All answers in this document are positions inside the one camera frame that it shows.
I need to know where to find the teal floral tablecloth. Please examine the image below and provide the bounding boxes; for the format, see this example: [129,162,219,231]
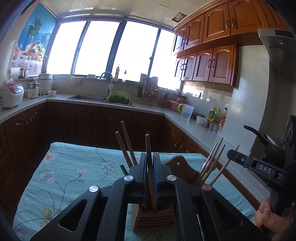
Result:
[13,141,257,241]

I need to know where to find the white rag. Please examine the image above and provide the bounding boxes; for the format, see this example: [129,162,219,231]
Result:
[70,75,83,86]

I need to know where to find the pink and white rice cooker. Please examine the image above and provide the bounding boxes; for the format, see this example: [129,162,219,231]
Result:
[0,82,24,108]

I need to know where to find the pink basin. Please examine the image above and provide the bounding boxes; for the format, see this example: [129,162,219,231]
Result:
[169,98,187,111]

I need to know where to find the metal dish rack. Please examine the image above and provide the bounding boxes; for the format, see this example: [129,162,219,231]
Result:
[137,74,160,106]

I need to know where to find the dark sauce bottle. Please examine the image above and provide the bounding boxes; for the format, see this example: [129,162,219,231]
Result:
[220,108,228,127]

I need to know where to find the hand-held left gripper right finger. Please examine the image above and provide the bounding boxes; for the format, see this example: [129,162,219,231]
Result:
[153,152,270,241]

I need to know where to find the person's right hand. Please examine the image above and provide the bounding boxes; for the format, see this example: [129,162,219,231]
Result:
[255,197,287,235]

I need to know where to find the chrome faucet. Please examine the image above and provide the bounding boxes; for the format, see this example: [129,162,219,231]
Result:
[99,72,114,98]

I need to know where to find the kitchen sink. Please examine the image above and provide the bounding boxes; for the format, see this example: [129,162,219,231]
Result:
[67,94,107,103]

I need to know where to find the small white electric steamer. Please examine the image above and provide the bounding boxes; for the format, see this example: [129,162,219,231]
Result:
[28,77,42,99]

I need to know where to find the kitchen window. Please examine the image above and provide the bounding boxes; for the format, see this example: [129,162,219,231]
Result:
[45,20,183,91]

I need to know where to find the clear pitcher with green handle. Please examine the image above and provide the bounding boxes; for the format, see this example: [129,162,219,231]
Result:
[178,103,195,121]

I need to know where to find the steel range hood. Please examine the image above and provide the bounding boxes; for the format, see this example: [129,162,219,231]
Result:
[257,28,296,81]

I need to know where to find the green colander with vegetables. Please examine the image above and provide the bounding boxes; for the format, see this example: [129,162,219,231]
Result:
[107,91,132,105]

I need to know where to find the tropical fruit window poster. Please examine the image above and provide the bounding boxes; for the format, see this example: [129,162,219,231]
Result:
[11,3,57,75]

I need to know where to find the wooden chopsticks in holder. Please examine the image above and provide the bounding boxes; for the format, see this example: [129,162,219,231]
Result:
[120,120,138,166]

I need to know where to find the small metal pot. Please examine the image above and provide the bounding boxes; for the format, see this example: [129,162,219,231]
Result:
[18,68,31,79]

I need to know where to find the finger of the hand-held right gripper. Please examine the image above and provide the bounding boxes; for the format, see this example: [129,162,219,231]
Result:
[227,149,255,172]

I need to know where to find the knife block with scissors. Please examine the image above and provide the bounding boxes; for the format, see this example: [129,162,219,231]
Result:
[159,88,171,108]

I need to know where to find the metal chopstick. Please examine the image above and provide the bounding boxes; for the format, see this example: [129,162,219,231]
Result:
[195,142,218,184]

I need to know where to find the wooden base cabinets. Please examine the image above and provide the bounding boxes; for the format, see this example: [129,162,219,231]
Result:
[0,102,201,209]

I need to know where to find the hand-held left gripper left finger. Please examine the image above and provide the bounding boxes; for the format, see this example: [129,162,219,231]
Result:
[30,152,148,241]

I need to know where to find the black wok with handle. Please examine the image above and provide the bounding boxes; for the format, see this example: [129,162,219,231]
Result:
[243,125,287,163]

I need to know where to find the wooden utensil holder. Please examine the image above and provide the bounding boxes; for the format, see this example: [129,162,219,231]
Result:
[131,155,205,232]

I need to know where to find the large white electric cooker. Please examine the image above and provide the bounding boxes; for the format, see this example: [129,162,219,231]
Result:
[37,73,54,95]

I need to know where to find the wooden wall cabinets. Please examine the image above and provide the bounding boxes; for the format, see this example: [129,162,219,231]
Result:
[171,0,296,87]

